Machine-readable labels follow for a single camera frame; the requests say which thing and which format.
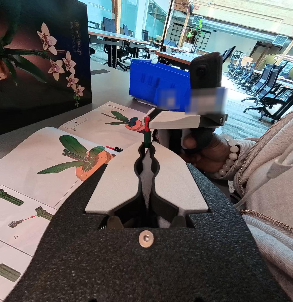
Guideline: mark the person's right forearm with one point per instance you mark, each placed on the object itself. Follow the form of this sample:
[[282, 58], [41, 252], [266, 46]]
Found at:
[[245, 155]]

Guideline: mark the green toy connector cylinder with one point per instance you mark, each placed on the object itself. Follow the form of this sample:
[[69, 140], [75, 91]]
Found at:
[[147, 139]]

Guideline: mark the black orchid set box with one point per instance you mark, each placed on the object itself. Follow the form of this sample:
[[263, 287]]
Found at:
[[30, 82]]

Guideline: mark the white paper sheet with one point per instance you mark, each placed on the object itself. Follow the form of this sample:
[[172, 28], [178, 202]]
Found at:
[[146, 101]]

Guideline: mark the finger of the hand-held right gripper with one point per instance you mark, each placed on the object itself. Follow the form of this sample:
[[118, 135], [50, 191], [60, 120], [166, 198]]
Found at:
[[174, 121]]

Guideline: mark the green potted plant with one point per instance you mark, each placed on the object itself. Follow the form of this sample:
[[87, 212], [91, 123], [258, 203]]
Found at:
[[199, 26]]

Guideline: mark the row of black office chairs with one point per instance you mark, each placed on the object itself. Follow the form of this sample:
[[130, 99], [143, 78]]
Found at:
[[108, 23], [266, 82]]

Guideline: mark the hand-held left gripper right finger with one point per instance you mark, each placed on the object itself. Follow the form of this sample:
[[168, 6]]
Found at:
[[179, 184]]

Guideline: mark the blue plastic bin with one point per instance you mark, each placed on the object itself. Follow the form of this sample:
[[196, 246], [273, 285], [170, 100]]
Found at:
[[148, 80]]

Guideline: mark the thin black pole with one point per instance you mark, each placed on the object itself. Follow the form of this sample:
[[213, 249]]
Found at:
[[166, 23]]

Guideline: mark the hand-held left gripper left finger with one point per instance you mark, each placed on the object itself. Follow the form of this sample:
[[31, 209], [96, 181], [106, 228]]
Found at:
[[118, 184]]

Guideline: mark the person's right hand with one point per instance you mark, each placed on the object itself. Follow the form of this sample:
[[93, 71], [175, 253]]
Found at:
[[205, 158]]

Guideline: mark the open building instruction booklet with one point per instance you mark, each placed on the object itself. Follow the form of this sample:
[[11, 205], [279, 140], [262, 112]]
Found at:
[[30, 153]]

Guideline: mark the red toy axle pin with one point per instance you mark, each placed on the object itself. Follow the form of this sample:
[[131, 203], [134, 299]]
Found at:
[[109, 147], [147, 122]]

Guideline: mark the person's beige zip hoodie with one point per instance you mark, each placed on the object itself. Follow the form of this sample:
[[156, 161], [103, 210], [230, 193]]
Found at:
[[274, 212]]

